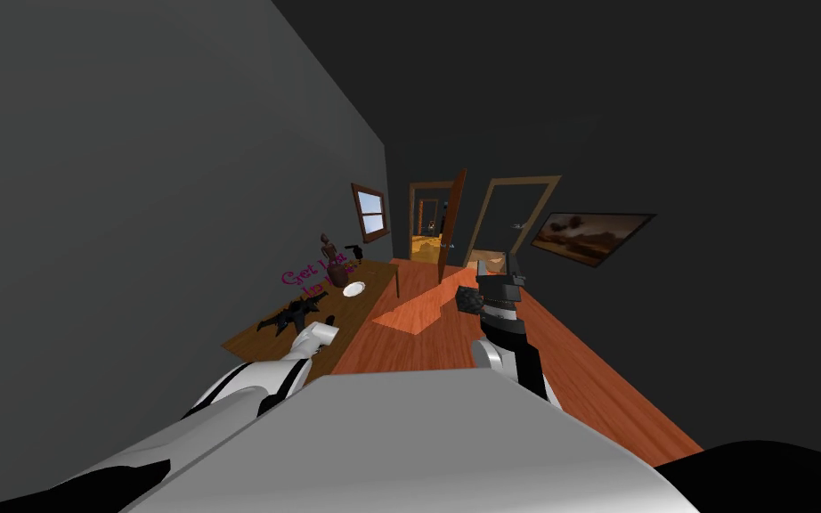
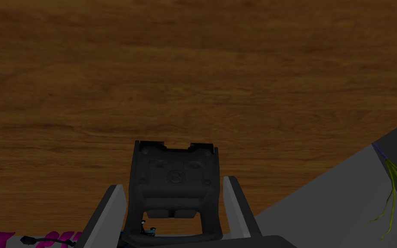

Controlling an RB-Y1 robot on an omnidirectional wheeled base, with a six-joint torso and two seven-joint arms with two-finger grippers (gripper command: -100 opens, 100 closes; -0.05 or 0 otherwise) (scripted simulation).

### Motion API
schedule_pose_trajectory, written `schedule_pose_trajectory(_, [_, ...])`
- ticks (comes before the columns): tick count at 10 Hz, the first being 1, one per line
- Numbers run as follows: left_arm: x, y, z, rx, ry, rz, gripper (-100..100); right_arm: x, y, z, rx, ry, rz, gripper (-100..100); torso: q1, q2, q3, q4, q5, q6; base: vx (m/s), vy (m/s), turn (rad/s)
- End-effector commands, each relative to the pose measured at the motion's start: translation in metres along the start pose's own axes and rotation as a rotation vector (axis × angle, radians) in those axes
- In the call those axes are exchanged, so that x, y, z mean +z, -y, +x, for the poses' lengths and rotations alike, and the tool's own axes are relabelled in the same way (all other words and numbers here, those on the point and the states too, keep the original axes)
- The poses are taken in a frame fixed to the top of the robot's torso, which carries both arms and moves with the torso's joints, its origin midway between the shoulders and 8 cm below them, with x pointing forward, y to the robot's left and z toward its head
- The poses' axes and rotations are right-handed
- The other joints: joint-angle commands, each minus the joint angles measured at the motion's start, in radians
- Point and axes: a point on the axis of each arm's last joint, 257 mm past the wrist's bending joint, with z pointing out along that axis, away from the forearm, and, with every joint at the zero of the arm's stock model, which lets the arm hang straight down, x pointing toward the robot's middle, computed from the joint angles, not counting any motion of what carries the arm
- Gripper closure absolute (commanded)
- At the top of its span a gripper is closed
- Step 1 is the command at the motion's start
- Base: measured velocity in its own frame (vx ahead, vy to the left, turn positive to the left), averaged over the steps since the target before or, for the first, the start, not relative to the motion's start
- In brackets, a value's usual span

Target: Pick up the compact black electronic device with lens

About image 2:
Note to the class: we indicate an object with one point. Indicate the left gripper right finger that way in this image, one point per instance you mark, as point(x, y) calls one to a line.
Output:
point(238, 213)

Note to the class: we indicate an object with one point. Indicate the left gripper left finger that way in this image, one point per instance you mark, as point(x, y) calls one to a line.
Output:
point(110, 213)

